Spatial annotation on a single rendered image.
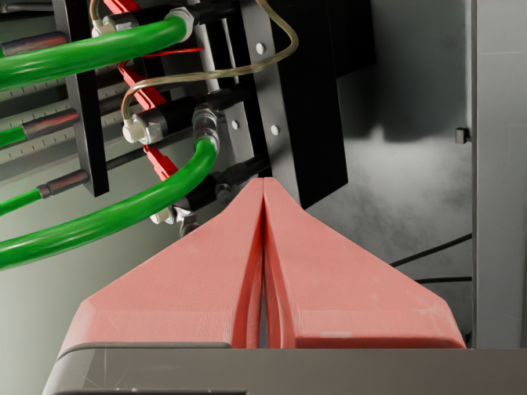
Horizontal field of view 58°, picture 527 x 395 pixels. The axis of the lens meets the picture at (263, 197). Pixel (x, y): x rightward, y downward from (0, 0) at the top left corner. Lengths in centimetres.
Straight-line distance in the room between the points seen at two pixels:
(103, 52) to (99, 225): 8
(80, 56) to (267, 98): 27
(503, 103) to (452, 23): 16
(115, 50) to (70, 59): 2
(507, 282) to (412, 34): 26
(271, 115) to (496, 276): 25
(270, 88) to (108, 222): 26
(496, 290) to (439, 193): 17
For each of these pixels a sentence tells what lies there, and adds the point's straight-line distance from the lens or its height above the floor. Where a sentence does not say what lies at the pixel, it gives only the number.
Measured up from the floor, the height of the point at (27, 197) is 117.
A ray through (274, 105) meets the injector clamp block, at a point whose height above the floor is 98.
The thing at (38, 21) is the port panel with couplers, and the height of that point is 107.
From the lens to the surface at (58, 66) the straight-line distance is 24.
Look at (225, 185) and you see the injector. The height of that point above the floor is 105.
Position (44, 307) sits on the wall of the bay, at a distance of 76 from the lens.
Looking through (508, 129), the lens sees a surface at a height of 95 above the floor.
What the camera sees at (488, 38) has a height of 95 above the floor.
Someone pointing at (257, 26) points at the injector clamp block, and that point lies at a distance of 46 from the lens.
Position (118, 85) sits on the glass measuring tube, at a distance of 72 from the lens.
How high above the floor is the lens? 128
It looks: 34 degrees down
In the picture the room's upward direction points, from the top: 119 degrees counter-clockwise
